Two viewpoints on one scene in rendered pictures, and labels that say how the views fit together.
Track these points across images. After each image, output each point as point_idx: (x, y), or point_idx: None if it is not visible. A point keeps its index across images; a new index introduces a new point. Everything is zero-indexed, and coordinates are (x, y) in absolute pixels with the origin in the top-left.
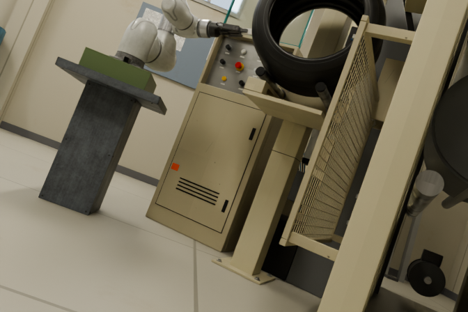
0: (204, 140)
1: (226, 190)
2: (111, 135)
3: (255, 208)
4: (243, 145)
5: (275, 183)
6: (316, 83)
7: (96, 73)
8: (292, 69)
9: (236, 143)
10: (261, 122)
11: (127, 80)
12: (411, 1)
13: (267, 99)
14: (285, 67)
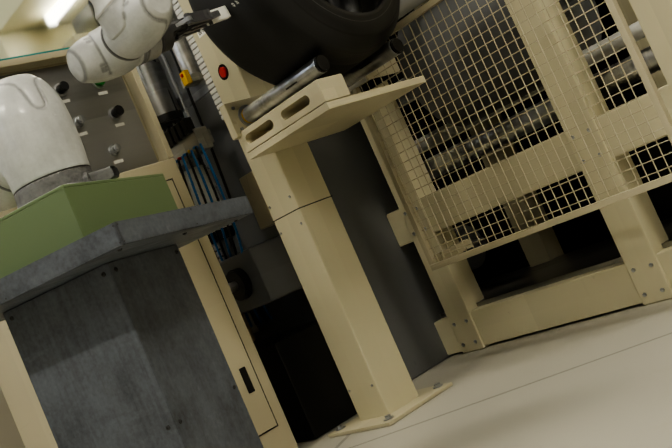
0: None
1: (227, 354)
2: (209, 345)
3: (350, 307)
4: (186, 261)
5: (341, 250)
6: (383, 44)
7: (175, 214)
8: (367, 36)
9: None
10: (178, 201)
11: (154, 213)
12: None
13: (364, 98)
14: (360, 36)
